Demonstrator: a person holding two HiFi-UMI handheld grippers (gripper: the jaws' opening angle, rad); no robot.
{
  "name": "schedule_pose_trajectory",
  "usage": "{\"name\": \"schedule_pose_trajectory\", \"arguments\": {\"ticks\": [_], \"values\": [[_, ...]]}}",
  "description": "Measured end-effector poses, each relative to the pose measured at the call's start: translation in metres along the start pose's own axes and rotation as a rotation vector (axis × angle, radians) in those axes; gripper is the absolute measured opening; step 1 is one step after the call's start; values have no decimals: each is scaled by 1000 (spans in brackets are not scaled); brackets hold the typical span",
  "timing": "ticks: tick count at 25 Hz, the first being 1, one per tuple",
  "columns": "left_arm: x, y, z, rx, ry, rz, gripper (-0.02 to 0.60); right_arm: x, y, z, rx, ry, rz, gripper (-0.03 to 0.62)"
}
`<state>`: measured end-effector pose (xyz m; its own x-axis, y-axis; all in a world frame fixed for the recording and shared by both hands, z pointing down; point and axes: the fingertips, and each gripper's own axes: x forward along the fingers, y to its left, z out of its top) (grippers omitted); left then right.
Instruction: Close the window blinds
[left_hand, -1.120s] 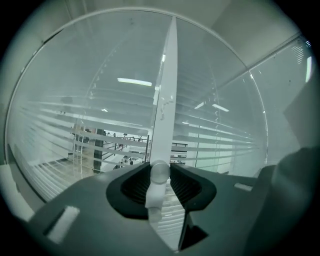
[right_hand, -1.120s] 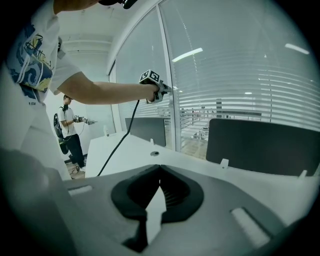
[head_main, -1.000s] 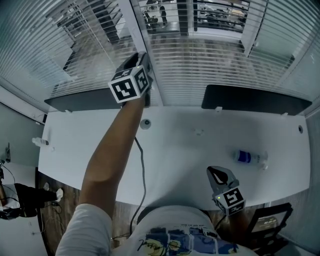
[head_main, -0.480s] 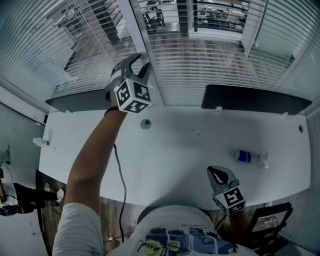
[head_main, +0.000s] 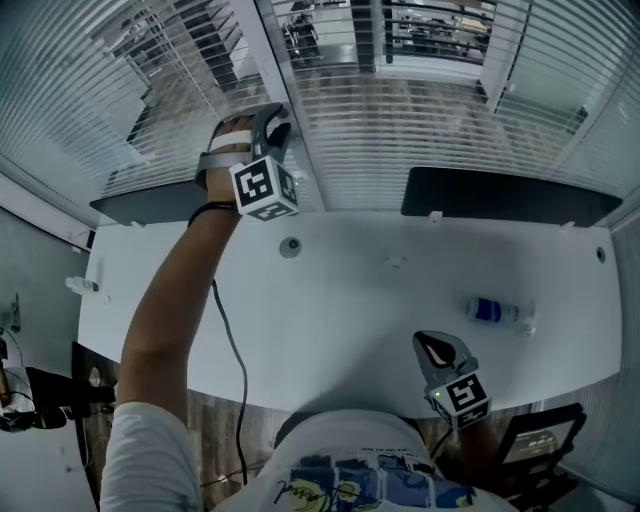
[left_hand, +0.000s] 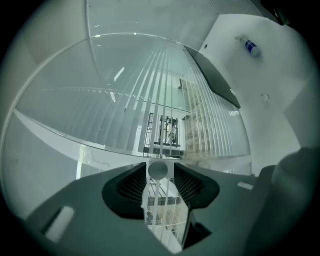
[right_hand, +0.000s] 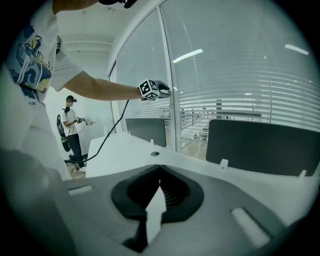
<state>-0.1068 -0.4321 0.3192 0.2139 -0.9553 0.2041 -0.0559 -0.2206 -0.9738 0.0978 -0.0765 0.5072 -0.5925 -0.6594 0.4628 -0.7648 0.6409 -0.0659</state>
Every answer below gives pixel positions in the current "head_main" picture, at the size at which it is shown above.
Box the grey door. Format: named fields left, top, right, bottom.
left=0, top=202, right=94, bottom=361

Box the black tablet screen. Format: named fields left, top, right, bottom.
left=502, top=418, right=576, bottom=466

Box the black wristband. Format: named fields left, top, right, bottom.
left=187, top=199, right=236, bottom=230

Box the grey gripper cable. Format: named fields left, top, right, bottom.
left=209, top=277, right=251, bottom=486

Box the white window frame post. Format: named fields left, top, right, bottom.
left=227, top=0, right=331, bottom=211

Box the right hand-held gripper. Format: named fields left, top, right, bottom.
left=418, top=332, right=492, bottom=431

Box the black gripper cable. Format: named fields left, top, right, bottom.
left=427, top=427, right=456, bottom=461

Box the person's left forearm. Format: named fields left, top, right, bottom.
left=117, top=202, right=239, bottom=407

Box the black desk divider panel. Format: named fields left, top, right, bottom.
left=401, top=166, right=624, bottom=229
left=89, top=179, right=211, bottom=226

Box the person's right forearm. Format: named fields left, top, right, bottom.
left=452, top=424, right=506, bottom=496

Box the blue label pump bottle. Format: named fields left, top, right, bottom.
left=464, top=295, right=537, bottom=337

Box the person's left hand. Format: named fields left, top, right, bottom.
left=205, top=115, right=254, bottom=205

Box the black plastic-wrapped office chair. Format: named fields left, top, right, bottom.
left=492, top=402, right=589, bottom=509

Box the small clear bottle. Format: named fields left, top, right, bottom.
left=64, top=276, right=101, bottom=296

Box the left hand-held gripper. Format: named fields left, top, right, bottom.
left=195, top=102, right=300, bottom=221

